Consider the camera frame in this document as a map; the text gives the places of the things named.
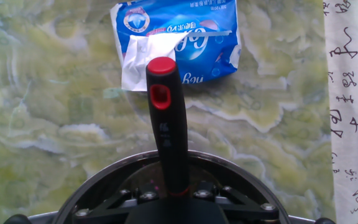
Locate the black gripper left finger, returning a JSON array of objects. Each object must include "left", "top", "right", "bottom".
[{"left": 72, "top": 182, "right": 167, "bottom": 224}]

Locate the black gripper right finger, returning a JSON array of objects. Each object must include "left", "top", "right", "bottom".
[{"left": 193, "top": 182, "right": 280, "bottom": 224}]

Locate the black red-tipped tool handle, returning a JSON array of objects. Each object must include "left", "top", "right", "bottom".
[{"left": 145, "top": 56, "right": 191, "bottom": 197}]

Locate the green marble patterned mat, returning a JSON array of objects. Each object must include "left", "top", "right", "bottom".
[{"left": 0, "top": 0, "right": 337, "bottom": 224}]

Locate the beige calligraphy cloth strip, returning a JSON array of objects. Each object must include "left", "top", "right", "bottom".
[{"left": 323, "top": 0, "right": 358, "bottom": 224}]

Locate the blue tissue pack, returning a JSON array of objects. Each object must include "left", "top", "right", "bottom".
[{"left": 109, "top": 0, "right": 242, "bottom": 93}]

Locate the steel pot with black handles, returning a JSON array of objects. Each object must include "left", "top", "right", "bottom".
[{"left": 3, "top": 149, "right": 337, "bottom": 224}]

